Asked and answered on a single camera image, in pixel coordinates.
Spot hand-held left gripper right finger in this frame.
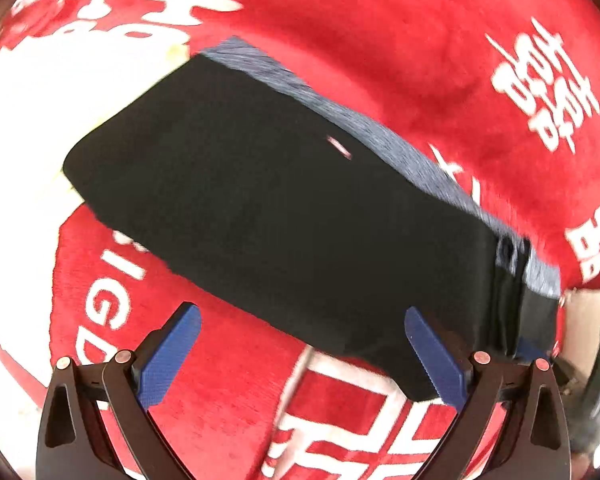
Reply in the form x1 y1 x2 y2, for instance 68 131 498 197
404 306 572 480

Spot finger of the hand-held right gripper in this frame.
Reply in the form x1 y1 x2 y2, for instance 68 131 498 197
515 335 581 391

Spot red printed blanket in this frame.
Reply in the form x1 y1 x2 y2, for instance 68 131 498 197
0 0 600 480

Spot black pants with blue trim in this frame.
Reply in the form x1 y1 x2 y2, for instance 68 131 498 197
62 36 563 403

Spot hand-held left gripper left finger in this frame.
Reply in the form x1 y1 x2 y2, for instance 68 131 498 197
36 301 202 480

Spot cream folded cloth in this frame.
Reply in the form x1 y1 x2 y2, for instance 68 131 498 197
0 42 191 386

